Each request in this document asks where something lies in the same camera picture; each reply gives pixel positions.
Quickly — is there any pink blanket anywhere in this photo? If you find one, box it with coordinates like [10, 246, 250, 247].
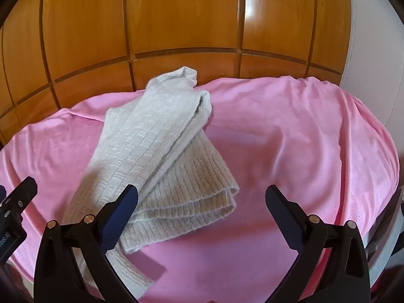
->
[0, 75, 400, 303]

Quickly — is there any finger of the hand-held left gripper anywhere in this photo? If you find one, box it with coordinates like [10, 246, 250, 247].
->
[0, 177, 38, 217]

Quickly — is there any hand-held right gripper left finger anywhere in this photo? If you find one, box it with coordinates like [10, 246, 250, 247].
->
[33, 184, 139, 303]

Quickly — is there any white knitted sweater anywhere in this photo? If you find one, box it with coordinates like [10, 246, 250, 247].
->
[62, 66, 241, 295]

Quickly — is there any wooden panelled wardrobe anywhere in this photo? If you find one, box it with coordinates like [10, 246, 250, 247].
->
[0, 0, 353, 147]

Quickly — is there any white mattress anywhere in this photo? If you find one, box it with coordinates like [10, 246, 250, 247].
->
[363, 196, 402, 273]

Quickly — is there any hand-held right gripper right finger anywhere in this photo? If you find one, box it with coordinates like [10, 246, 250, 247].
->
[265, 185, 371, 303]

